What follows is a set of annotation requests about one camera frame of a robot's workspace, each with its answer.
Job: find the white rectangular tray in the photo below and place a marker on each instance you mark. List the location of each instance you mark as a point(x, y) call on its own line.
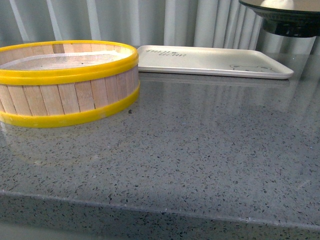
point(211, 62)

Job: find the wooden steamer with yellow bands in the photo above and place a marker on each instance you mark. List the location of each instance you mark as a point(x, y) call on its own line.
point(64, 83)

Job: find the white steamed bun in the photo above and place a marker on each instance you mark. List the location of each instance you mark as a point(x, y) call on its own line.
point(278, 4)

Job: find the tan plate with black rim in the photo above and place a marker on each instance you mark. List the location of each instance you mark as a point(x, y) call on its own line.
point(301, 22)

